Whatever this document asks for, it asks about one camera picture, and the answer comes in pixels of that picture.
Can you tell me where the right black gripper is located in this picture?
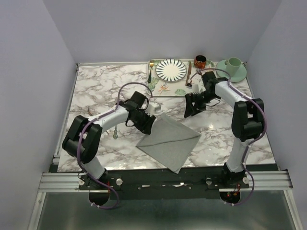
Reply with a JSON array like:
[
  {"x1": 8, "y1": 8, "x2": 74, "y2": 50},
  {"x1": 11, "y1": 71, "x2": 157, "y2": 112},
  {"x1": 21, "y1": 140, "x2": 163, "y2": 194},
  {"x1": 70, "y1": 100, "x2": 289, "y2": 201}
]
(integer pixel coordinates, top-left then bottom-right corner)
[{"x1": 183, "y1": 91, "x2": 218, "y2": 118}]

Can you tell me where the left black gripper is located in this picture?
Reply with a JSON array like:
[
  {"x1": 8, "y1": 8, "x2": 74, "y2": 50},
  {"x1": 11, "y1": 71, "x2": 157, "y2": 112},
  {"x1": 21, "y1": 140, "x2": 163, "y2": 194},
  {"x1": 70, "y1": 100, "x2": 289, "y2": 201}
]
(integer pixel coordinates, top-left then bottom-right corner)
[{"x1": 131, "y1": 109, "x2": 156, "y2": 136}]

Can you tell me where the grey cloth napkin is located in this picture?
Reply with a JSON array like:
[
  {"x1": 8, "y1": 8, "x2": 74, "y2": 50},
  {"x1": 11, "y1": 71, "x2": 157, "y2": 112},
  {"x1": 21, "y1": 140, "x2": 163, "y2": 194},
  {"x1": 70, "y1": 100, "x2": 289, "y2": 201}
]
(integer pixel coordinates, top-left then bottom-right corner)
[{"x1": 136, "y1": 114, "x2": 201, "y2": 174}]

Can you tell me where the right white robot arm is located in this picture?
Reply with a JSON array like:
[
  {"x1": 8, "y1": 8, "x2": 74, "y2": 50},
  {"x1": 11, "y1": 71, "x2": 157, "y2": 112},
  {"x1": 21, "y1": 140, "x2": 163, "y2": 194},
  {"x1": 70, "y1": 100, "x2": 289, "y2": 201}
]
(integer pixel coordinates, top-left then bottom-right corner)
[{"x1": 184, "y1": 71, "x2": 267, "y2": 188}]

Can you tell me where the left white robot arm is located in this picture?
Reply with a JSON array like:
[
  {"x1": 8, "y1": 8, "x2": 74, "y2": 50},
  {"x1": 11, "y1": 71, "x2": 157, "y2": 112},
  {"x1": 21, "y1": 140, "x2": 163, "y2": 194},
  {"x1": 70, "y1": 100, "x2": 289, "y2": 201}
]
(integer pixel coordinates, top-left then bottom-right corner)
[{"x1": 62, "y1": 91, "x2": 155, "y2": 189}]

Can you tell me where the iridescent gold spoon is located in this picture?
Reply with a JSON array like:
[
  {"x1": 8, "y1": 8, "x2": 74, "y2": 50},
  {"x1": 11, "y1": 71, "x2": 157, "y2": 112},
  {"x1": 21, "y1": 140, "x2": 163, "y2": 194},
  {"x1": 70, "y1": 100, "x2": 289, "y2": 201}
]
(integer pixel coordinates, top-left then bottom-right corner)
[{"x1": 113, "y1": 125, "x2": 118, "y2": 139}]

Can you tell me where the copper knife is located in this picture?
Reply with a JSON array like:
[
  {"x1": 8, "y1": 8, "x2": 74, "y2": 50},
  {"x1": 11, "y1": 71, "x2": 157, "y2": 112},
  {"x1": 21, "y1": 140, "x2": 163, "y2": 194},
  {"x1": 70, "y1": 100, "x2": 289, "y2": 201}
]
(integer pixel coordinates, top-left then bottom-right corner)
[{"x1": 185, "y1": 61, "x2": 192, "y2": 86}]

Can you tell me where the floral serving tray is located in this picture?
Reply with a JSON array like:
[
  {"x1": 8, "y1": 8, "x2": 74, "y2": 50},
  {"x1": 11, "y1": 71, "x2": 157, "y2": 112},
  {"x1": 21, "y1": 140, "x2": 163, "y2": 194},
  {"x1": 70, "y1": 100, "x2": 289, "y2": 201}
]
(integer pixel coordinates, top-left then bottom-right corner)
[{"x1": 146, "y1": 58, "x2": 223, "y2": 97}]

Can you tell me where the striped white plate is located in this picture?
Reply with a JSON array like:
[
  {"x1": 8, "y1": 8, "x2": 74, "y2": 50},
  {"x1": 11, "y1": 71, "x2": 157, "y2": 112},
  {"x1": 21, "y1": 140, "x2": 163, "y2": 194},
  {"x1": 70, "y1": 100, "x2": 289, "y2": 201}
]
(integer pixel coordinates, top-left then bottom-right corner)
[{"x1": 155, "y1": 58, "x2": 187, "y2": 82}]

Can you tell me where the orange black mug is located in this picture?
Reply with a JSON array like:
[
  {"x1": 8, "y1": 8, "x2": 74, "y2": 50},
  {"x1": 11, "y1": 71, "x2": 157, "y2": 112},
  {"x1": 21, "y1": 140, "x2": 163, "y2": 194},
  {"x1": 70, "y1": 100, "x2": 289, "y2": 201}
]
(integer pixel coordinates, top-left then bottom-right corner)
[{"x1": 194, "y1": 55, "x2": 207, "y2": 69}]

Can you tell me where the green cup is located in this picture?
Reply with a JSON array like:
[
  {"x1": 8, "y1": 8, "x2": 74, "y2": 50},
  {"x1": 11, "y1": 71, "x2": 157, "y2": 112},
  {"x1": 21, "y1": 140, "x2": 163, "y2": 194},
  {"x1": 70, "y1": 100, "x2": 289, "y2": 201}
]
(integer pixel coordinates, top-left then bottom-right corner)
[{"x1": 224, "y1": 57, "x2": 241, "y2": 77}]

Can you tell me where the green saucer plate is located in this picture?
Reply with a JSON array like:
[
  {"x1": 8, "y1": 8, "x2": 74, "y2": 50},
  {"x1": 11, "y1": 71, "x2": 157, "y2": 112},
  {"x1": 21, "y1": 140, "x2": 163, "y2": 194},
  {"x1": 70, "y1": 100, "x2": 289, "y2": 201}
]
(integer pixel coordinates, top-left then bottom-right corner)
[{"x1": 216, "y1": 59, "x2": 247, "y2": 82}]

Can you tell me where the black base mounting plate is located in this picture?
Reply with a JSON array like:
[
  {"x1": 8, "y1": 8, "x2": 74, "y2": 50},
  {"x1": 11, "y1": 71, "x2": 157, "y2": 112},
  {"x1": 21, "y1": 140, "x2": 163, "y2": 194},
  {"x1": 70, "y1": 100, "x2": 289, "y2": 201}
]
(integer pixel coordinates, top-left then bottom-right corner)
[{"x1": 79, "y1": 166, "x2": 249, "y2": 200}]

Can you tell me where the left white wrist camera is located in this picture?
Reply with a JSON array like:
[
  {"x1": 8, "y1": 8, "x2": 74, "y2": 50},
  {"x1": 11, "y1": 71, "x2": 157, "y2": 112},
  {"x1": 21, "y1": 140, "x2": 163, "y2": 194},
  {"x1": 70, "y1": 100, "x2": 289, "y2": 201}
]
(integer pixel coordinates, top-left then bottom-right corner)
[{"x1": 145, "y1": 102, "x2": 161, "y2": 116}]

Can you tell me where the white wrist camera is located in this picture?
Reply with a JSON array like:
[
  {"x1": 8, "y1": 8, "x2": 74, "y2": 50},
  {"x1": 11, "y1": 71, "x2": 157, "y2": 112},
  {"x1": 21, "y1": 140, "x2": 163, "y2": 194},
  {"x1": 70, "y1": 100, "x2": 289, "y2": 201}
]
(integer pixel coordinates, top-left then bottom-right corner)
[
  {"x1": 191, "y1": 84, "x2": 200, "y2": 94},
  {"x1": 145, "y1": 102, "x2": 161, "y2": 116}
]

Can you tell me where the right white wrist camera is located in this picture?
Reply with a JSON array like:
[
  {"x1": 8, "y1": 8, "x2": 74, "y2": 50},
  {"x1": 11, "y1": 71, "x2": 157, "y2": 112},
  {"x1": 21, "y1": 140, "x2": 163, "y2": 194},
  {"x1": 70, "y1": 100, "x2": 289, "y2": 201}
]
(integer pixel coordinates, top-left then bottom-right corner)
[{"x1": 191, "y1": 84, "x2": 200, "y2": 94}]

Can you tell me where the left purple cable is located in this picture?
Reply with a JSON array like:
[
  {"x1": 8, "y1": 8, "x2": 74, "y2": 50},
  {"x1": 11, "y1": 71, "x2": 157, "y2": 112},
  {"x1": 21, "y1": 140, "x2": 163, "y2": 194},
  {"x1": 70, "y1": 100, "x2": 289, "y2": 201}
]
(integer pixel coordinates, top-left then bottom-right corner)
[{"x1": 76, "y1": 81, "x2": 154, "y2": 210}]

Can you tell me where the gold green-handled fork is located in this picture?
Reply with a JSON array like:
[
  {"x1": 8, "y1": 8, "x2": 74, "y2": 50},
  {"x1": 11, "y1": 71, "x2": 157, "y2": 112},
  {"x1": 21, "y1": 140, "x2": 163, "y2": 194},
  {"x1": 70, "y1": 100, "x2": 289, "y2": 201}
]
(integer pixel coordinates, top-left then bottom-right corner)
[{"x1": 147, "y1": 60, "x2": 154, "y2": 83}]

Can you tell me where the aluminium frame rail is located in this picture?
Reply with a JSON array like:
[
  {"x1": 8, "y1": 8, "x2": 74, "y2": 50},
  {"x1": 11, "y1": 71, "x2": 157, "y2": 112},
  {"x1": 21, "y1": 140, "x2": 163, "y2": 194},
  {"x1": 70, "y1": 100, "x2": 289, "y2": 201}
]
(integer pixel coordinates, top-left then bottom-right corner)
[{"x1": 38, "y1": 171, "x2": 293, "y2": 193}]

